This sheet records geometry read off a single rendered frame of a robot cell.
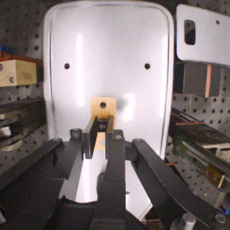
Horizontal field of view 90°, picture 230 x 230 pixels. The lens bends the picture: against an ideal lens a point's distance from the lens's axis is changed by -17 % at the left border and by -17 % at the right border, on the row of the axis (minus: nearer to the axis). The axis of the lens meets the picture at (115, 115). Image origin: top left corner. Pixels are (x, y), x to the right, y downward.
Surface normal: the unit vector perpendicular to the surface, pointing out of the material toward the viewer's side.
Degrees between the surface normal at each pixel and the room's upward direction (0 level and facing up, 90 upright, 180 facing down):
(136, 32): 0
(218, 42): 0
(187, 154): 78
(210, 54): 0
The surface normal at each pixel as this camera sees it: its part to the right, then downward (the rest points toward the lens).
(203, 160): -0.98, 0.04
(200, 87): 0.01, 0.24
